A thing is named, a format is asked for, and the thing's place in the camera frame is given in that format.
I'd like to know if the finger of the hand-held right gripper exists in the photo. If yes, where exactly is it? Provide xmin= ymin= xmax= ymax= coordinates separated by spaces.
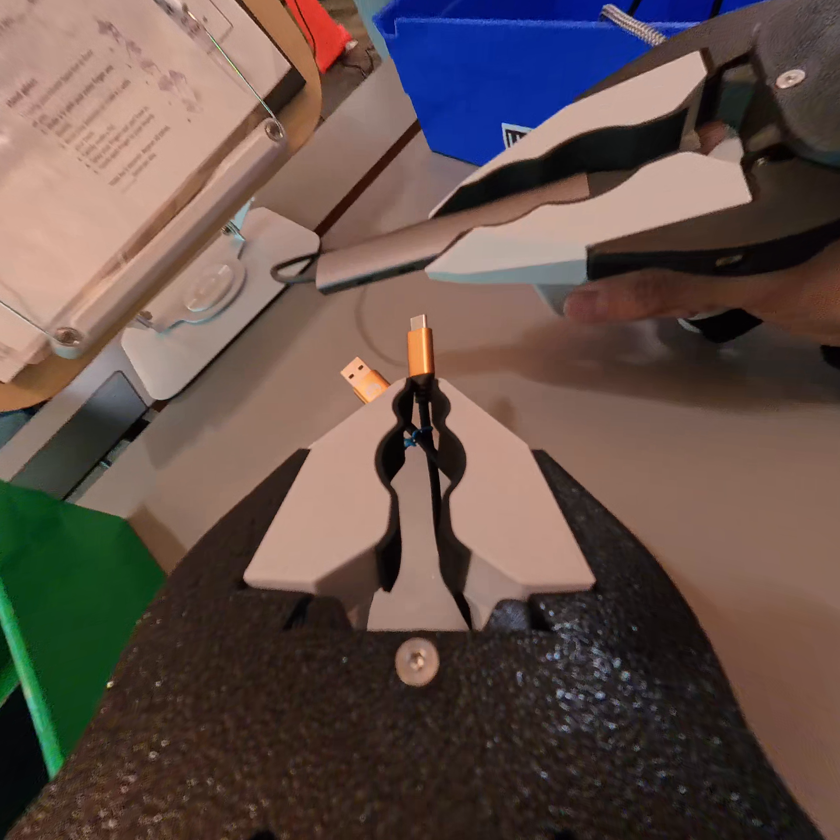
xmin=430 ymin=49 xmax=713 ymax=221
xmin=425 ymin=152 xmax=754 ymax=286

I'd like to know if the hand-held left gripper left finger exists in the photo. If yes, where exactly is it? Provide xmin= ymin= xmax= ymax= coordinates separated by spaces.
xmin=244 ymin=379 xmax=417 ymax=627

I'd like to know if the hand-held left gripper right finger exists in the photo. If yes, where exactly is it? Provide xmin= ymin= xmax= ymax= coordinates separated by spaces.
xmin=430 ymin=377 xmax=597 ymax=629

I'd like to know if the grey braided usb cable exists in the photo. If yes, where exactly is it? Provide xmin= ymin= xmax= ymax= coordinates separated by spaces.
xmin=600 ymin=3 xmax=667 ymax=47

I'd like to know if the large blue plastic bin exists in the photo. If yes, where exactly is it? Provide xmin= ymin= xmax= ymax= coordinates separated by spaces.
xmin=373 ymin=0 xmax=769 ymax=166

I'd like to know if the black cable with orange plugs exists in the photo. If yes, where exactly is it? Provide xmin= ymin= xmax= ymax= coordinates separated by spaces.
xmin=340 ymin=314 xmax=473 ymax=627

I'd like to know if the grey usb hub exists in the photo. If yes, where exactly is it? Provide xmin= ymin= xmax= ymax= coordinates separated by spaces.
xmin=270 ymin=174 xmax=592 ymax=295

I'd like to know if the green plastic bin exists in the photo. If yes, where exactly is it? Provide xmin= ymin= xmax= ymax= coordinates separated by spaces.
xmin=0 ymin=481 xmax=166 ymax=778

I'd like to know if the person's right hand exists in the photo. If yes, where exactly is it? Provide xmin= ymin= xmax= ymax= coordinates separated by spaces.
xmin=563 ymin=259 xmax=840 ymax=347

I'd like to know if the black table grommet cover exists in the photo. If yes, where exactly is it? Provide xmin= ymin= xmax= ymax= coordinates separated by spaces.
xmin=13 ymin=371 xmax=153 ymax=500

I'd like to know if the instruction sheet on stand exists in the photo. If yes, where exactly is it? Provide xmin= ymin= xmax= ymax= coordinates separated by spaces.
xmin=0 ymin=0 xmax=322 ymax=413

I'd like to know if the orange cone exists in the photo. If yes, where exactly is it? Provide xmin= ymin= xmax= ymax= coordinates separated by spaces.
xmin=285 ymin=0 xmax=349 ymax=73

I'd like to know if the white printed instruction sheet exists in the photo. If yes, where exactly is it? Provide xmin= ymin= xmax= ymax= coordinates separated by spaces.
xmin=0 ymin=0 xmax=294 ymax=385

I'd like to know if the laminated sheet with blue banner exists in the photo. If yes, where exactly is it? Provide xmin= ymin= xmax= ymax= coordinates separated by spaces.
xmin=0 ymin=0 xmax=284 ymax=355

